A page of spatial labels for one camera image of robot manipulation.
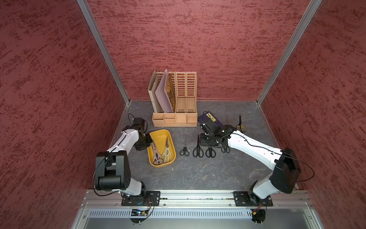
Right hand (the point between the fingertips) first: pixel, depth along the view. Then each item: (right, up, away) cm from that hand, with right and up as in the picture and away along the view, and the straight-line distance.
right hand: (202, 144), depth 82 cm
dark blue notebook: (+9, +17, +29) cm, 34 cm away
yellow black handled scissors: (+31, +8, +21) cm, 39 cm away
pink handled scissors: (-28, -11, +4) cm, 30 cm away
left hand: (-33, -4, +6) cm, 34 cm away
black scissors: (+7, -8, +10) cm, 14 cm away
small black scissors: (-11, -7, +10) cm, 16 cm away
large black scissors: (-1, -7, +10) cm, 12 cm away
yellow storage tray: (-28, 0, +15) cm, 32 cm away
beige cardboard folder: (-31, +33, +4) cm, 45 cm away
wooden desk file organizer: (-14, +38, +33) cm, 52 cm away
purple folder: (-26, +31, +11) cm, 42 cm away
